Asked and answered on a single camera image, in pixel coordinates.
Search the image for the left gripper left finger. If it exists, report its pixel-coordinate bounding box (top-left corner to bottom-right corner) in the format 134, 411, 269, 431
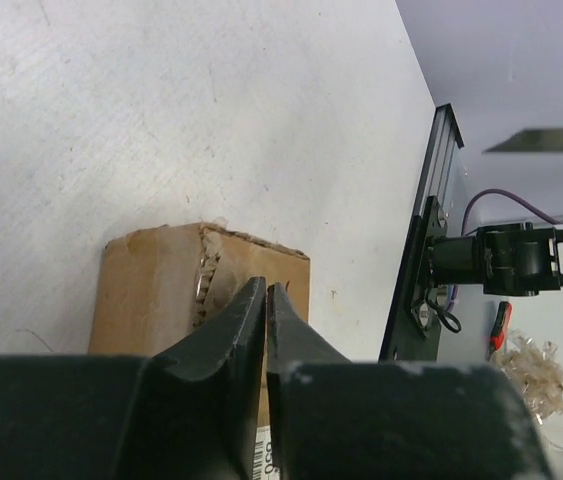
0, 277, 266, 479

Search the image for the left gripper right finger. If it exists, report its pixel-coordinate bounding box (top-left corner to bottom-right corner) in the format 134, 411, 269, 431
266, 284, 553, 479

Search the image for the brown cardboard express box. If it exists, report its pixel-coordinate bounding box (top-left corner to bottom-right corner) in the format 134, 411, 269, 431
88, 222, 312, 480

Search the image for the yellow utility knife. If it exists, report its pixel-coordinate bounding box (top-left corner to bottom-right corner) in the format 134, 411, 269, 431
484, 127, 563, 154

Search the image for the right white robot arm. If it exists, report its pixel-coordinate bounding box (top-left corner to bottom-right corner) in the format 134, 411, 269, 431
427, 223, 563, 297

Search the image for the crumpled clear plastic wrap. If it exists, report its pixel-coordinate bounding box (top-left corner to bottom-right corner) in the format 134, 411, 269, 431
491, 329, 563, 425

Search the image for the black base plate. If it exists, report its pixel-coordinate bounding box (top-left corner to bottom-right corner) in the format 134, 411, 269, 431
379, 196, 447, 362

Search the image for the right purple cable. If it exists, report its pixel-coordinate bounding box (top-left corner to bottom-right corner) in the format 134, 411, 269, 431
445, 187, 557, 306

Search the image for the aluminium frame rail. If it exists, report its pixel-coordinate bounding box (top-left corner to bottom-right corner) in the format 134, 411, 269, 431
412, 103, 464, 215

